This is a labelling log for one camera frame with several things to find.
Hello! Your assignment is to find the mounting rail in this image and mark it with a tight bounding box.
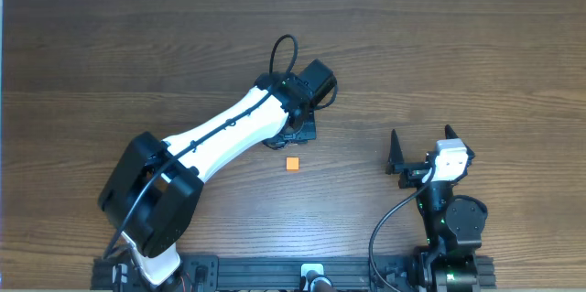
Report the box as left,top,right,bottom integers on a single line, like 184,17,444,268
91,254,498,292

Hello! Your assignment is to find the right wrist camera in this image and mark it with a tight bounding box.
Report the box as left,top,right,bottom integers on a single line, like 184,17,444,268
429,138,471,182

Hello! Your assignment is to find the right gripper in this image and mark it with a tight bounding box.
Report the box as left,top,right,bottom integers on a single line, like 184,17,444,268
385,124,476,189

